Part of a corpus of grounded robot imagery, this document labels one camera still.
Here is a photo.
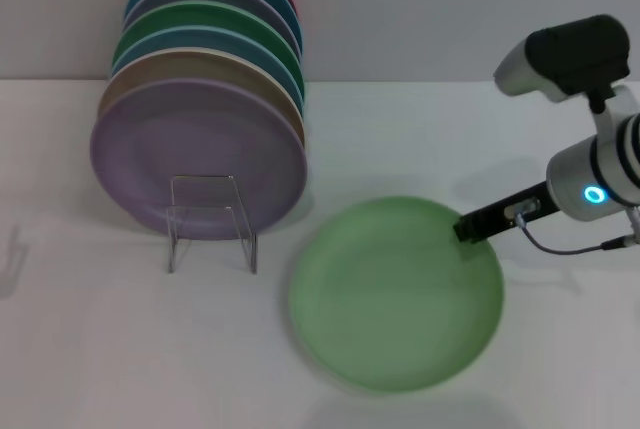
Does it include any light green plate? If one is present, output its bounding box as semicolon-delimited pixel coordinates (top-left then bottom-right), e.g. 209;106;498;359
288;195;507;393

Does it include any light blue plate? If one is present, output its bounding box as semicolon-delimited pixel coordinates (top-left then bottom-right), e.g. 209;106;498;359
110;24;306;106

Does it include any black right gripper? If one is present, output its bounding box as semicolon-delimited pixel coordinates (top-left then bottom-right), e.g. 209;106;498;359
453;180;562;247

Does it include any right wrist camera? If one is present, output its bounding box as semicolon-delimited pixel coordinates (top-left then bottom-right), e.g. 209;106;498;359
493;13;632;113

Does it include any wire plate rack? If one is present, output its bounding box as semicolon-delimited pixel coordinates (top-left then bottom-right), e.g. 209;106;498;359
166;174;259;276

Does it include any dark green plate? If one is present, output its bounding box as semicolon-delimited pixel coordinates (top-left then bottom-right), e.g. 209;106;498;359
111;0;307;96

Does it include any beige plate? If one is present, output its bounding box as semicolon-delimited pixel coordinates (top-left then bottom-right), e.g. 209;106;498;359
96;47;307;151

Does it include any purple plate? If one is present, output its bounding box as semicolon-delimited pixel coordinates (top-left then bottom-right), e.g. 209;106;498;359
89;77;309;242

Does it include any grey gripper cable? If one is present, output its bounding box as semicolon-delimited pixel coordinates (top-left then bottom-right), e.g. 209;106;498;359
513;201;640;256

